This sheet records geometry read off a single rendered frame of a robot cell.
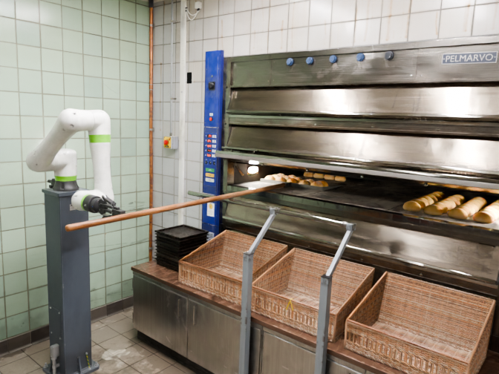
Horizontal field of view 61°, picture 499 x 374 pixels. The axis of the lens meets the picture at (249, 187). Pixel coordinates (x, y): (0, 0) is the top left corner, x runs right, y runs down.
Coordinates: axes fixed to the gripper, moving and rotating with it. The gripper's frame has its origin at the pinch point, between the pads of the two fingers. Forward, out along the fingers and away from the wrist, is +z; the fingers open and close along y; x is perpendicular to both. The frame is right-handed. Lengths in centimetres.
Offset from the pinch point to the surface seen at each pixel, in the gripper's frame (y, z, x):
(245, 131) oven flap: -38, -18, -115
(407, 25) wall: -99, 91, -114
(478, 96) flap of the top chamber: -63, 129, -115
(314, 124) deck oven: -46, 39, -113
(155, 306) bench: 84, -46, -58
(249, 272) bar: 35, 40, -54
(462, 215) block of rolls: -1, 125, -129
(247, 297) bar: 49, 40, -54
